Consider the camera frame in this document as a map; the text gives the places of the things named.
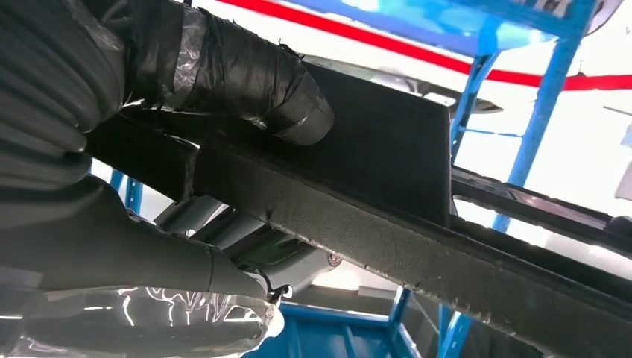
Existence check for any blue metal shelf rack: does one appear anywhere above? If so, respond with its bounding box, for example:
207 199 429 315
109 0 598 358

